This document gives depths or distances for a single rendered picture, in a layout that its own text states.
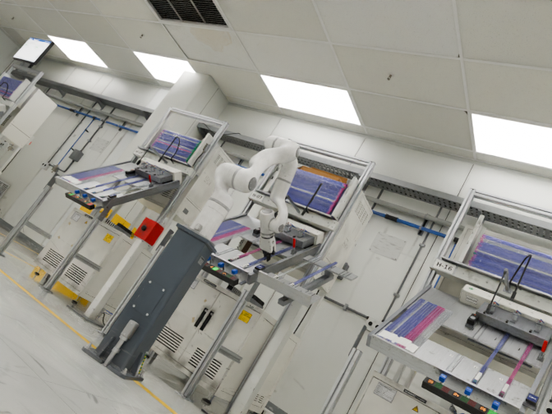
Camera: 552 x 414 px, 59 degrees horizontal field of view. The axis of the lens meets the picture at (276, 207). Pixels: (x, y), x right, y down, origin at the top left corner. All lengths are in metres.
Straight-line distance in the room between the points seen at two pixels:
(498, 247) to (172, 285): 1.79
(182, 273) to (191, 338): 0.95
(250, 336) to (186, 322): 0.48
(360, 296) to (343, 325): 0.31
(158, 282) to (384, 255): 2.85
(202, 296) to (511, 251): 1.87
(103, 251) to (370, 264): 2.40
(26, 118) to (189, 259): 4.95
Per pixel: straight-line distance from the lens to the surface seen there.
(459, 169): 5.13
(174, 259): 2.37
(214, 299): 3.23
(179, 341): 3.27
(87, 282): 3.98
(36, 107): 7.06
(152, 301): 2.35
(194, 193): 4.33
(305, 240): 3.20
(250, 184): 2.45
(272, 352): 2.73
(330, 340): 4.63
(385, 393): 2.69
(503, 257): 2.99
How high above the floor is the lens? 0.37
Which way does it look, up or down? 15 degrees up
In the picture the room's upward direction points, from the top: 32 degrees clockwise
